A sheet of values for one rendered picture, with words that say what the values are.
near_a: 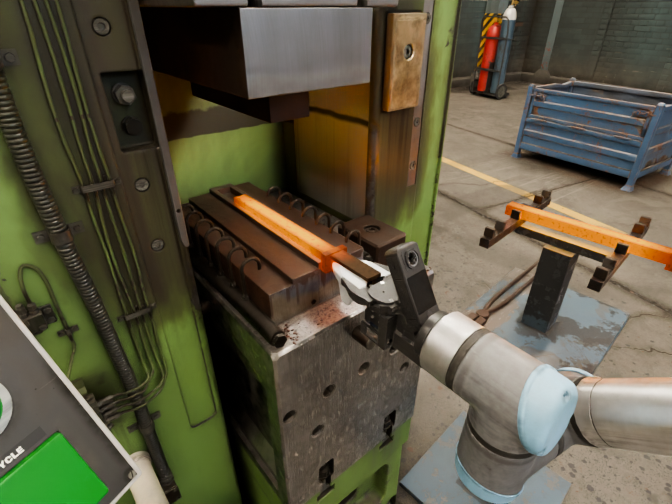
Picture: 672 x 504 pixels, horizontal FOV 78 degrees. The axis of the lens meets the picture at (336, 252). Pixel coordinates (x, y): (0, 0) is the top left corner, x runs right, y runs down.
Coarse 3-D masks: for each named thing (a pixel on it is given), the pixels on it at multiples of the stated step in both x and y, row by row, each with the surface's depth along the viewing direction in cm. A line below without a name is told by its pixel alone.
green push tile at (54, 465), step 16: (48, 448) 35; (64, 448) 36; (32, 464) 34; (48, 464) 35; (64, 464) 36; (80, 464) 37; (0, 480) 33; (16, 480) 33; (32, 480) 34; (48, 480) 35; (64, 480) 36; (80, 480) 37; (96, 480) 38; (0, 496) 32; (16, 496) 33; (32, 496) 34; (48, 496) 35; (64, 496) 36; (80, 496) 36; (96, 496) 37
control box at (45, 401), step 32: (0, 320) 36; (0, 352) 35; (32, 352) 37; (0, 384) 34; (32, 384) 36; (64, 384) 38; (32, 416) 36; (64, 416) 38; (96, 416) 40; (0, 448) 34; (32, 448) 35; (96, 448) 39; (128, 480) 40
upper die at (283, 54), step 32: (160, 32) 63; (192, 32) 55; (224, 32) 48; (256, 32) 46; (288, 32) 49; (320, 32) 52; (352, 32) 55; (160, 64) 67; (192, 64) 58; (224, 64) 51; (256, 64) 48; (288, 64) 51; (320, 64) 53; (352, 64) 57; (256, 96) 50
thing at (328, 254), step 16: (256, 208) 84; (272, 224) 80; (288, 224) 78; (304, 240) 72; (320, 240) 72; (320, 256) 70; (336, 256) 67; (352, 256) 67; (352, 272) 64; (368, 272) 63; (368, 288) 63
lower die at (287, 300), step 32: (256, 192) 96; (192, 224) 85; (224, 224) 82; (256, 224) 82; (320, 224) 82; (224, 256) 74; (256, 256) 74; (288, 256) 72; (256, 288) 67; (288, 288) 66; (320, 288) 71
